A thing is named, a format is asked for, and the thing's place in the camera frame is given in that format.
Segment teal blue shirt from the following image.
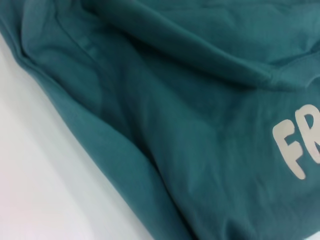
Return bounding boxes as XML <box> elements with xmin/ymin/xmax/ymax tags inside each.
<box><xmin>0</xmin><ymin>0</ymin><xmax>320</xmax><ymax>240</ymax></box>

